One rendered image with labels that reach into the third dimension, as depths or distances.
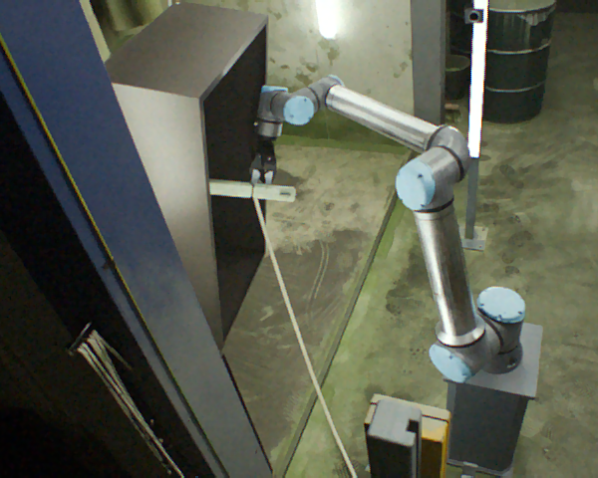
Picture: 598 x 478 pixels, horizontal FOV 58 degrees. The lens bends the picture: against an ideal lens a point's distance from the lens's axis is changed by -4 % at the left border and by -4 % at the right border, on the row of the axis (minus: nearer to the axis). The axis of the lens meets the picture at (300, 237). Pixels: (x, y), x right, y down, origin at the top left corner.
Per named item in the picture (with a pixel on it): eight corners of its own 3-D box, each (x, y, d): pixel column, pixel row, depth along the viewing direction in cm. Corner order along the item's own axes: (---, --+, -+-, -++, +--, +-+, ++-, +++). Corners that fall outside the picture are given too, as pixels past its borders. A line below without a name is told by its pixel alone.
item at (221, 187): (283, 175, 213) (298, 190, 192) (281, 187, 215) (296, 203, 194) (154, 162, 199) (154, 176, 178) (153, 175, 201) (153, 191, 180)
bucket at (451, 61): (465, 104, 436) (466, 72, 417) (430, 102, 446) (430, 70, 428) (471, 86, 456) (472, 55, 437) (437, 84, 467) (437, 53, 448)
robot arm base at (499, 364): (524, 335, 193) (528, 317, 186) (519, 378, 180) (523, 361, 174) (471, 326, 200) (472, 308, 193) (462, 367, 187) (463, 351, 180)
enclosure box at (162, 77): (146, 329, 237) (85, 78, 152) (199, 236, 278) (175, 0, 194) (221, 351, 231) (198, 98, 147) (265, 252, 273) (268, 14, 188)
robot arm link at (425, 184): (503, 361, 172) (465, 146, 137) (467, 395, 165) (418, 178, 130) (465, 344, 184) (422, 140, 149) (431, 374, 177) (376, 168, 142)
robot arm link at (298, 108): (316, 90, 175) (293, 84, 184) (288, 104, 171) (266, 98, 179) (322, 116, 180) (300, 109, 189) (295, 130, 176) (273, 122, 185)
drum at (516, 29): (462, 93, 450) (465, -15, 392) (534, 89, 439) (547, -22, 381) (471, 129, 407) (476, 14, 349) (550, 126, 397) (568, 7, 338)
